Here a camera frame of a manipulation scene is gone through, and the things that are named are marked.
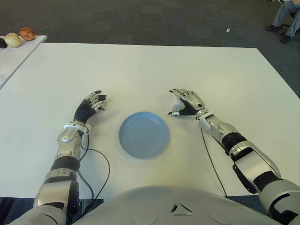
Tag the reddish brown bread roll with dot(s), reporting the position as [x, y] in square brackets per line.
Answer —
[27, 34]

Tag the seated person in jeans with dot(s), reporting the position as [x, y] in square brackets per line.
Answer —
[284, 14]

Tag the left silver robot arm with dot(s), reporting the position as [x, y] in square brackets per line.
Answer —
[68, 138]

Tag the dark bread roll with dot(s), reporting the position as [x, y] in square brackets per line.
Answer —
[2, 43]

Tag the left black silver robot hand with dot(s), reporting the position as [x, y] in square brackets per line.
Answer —
[83, 113]

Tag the white charger block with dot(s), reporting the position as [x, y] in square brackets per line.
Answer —
[177, 104]

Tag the beige bread roll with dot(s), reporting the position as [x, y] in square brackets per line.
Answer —
[13, 40]

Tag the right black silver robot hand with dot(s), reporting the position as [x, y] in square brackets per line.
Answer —
[194, 105]

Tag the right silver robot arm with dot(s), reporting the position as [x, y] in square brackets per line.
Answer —
[225, 131]

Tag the blue round plate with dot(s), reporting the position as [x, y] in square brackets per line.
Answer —
[143, 136]

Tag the grey robot torso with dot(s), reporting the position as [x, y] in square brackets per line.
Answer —
[178, 206]

